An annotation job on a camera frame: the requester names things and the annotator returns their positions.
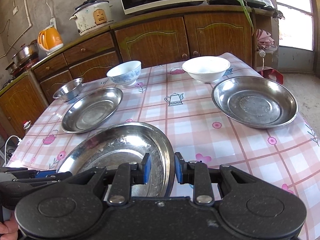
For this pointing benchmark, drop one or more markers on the steel pot with lid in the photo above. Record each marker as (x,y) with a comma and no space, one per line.
(27,52)

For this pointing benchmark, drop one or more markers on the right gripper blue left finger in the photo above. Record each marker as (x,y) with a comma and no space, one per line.
(127,175)

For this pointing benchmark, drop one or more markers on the pink plaid tablecloth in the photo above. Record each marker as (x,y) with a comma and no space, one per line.
(287,157)

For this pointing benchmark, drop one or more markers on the white ceramic bowl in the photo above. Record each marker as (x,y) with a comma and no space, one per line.
(206,69)

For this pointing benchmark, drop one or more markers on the brown wooden cabinet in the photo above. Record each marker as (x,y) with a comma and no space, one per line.
(156,38)

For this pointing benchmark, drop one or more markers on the orange electric kettle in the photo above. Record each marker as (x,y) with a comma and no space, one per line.
(49,40)

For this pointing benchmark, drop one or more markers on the left hand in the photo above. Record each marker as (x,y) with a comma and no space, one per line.
(9,229)

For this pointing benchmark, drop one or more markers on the pink folded umbrella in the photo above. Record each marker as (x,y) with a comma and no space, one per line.
(265,41)

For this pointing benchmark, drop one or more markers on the red induction cooker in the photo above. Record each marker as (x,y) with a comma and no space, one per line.
(15,71)

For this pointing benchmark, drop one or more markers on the red shopping bag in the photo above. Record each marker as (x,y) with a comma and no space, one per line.
(271,74)

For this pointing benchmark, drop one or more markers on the small steel bowl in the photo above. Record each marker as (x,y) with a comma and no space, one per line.
(69,91)

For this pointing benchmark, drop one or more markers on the white rice cooker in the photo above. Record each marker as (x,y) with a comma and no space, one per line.
(92,15)

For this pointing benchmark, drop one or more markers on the large steel plate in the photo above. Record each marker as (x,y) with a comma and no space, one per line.
(125,143)

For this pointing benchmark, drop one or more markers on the blue floral ceramic bowl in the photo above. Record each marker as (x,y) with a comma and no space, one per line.
(125,74)

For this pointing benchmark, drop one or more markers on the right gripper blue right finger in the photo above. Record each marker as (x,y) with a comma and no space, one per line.
(196,174)

